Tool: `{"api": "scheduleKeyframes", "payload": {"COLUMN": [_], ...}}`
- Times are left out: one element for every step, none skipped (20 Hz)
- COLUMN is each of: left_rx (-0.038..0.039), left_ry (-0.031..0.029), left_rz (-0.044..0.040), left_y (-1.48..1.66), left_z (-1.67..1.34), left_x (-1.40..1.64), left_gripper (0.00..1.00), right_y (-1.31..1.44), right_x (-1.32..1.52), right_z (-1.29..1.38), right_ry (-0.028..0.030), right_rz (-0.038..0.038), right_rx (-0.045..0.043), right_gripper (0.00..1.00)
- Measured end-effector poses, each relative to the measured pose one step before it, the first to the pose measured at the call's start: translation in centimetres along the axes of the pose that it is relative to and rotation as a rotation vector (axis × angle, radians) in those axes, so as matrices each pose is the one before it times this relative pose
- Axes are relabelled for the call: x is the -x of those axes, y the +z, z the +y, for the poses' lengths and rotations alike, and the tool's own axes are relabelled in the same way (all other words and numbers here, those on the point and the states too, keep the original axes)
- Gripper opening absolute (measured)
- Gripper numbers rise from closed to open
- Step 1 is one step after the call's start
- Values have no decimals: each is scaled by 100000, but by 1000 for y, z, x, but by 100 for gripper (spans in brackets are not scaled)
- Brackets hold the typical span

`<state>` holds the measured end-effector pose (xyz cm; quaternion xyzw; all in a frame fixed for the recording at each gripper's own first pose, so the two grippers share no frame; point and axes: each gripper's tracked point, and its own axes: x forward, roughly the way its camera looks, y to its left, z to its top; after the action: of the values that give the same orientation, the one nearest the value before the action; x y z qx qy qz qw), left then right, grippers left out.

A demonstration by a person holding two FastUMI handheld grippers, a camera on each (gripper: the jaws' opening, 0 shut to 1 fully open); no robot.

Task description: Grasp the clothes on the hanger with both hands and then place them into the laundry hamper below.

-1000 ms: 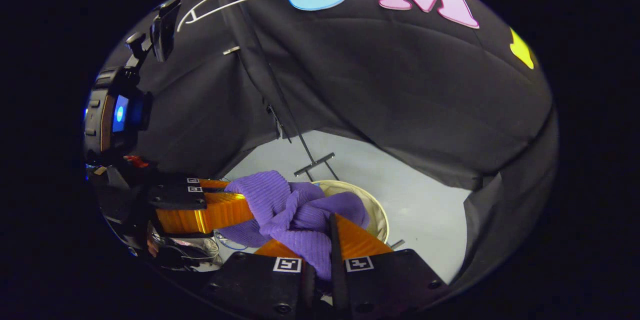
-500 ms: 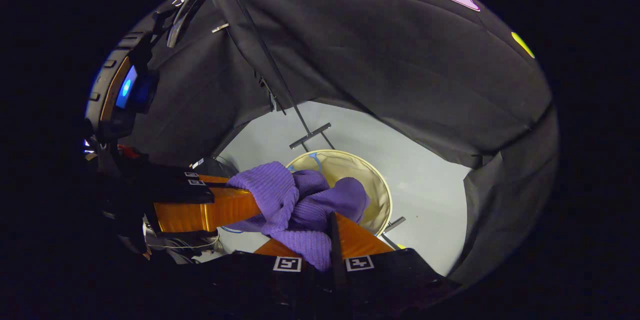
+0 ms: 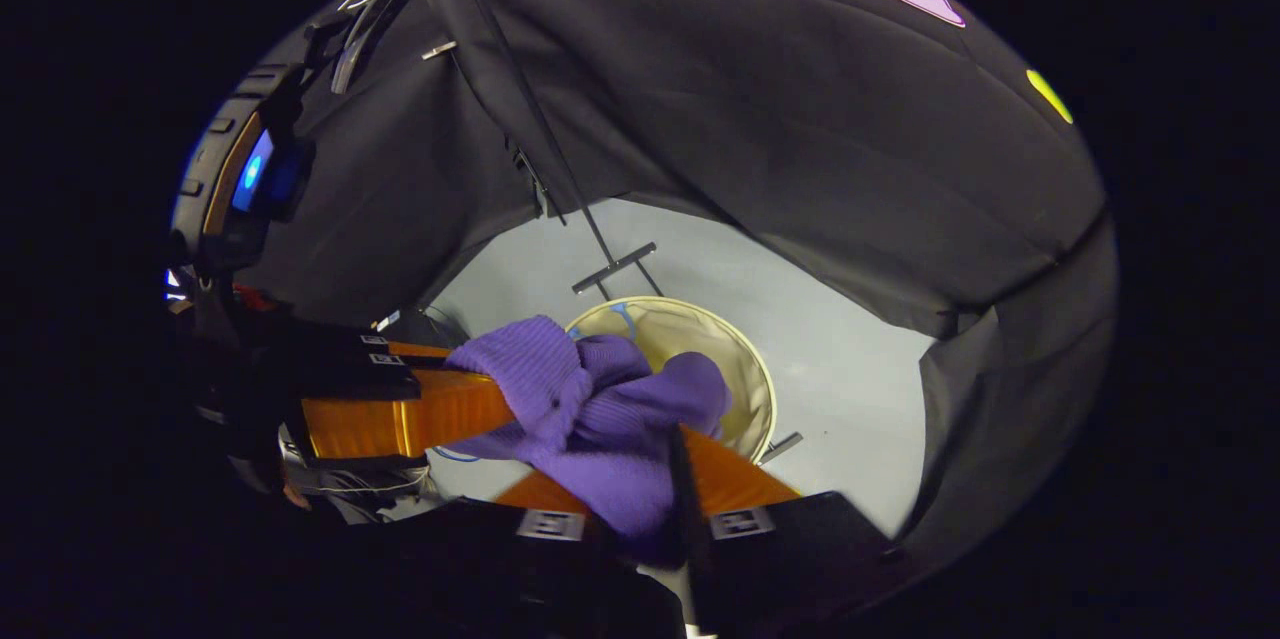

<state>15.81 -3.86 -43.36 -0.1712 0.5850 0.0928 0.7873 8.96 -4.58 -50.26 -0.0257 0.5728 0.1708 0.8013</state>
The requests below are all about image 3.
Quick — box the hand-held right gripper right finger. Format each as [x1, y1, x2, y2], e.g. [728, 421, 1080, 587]
[668, 424, 906, 639]

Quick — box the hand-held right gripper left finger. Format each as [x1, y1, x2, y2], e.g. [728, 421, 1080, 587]
[330, 469, 691, 639]

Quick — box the purple knit cardigan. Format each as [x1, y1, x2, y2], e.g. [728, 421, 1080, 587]
[440, 315, 731, 560]

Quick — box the cream round laundry hamper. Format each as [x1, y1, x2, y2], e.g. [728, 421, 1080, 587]
[565, 296, 778, 465]

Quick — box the black clothes rack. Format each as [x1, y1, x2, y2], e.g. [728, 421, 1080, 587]
[450, 0, 806, 465]

